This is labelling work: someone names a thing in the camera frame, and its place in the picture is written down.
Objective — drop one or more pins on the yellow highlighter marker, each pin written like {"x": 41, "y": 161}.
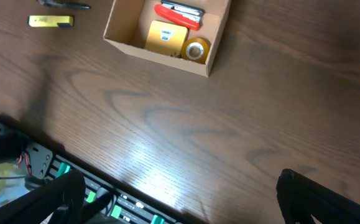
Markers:
{"x": 51, "y": 21}

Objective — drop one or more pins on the brown cardboard box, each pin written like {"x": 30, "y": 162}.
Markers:
{"x": 129, "y": 22}

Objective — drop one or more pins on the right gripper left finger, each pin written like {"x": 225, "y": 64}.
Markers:
{"x": 68, "y": 191}

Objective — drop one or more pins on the red black stapler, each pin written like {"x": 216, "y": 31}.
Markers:
{"x": 180, "y": 14}

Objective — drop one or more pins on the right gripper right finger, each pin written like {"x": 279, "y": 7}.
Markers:
{"x": 302, "y": 200}

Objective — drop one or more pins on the black pen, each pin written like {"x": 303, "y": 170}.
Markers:
{"x": 64, "y": 4}

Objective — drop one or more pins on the yellow tape roll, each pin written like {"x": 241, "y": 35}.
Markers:
{"x": 196, "y": 50}

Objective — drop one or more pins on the yellow sticky note pad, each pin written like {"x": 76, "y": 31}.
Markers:
{"x": 166, "y": 38}

